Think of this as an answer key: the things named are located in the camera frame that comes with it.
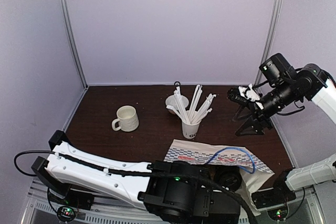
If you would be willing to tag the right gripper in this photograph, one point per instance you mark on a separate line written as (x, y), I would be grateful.
(258, 112)

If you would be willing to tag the checkered paper takeout bag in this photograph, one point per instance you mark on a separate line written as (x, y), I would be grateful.
(254, 172)

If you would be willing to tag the black plastic cup lid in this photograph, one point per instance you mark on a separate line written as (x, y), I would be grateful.
(231, 180)

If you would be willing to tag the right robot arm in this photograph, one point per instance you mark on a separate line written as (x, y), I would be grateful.
(289, 85)

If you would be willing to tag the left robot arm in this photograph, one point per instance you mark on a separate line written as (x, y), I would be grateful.
(176, 192)

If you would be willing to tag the white cup of straws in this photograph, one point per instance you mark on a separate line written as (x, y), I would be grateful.
(190, 116)

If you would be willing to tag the white ceramic bowl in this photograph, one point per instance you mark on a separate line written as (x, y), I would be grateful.
(171, 102)

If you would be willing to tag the cream ribbed ceramic mug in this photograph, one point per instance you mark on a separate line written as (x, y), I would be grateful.
(127, 119)

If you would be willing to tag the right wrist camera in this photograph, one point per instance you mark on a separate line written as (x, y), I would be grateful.
(276, 68)

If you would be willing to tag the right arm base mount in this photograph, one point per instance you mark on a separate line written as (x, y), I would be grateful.
(279, 194)

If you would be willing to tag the right aluminium corner post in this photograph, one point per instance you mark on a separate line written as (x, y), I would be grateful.
(276, 10)

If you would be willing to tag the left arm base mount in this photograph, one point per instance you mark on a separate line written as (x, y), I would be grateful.
(72, 206)

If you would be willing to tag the aluminium front rail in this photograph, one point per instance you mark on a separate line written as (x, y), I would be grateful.
(305, 208)

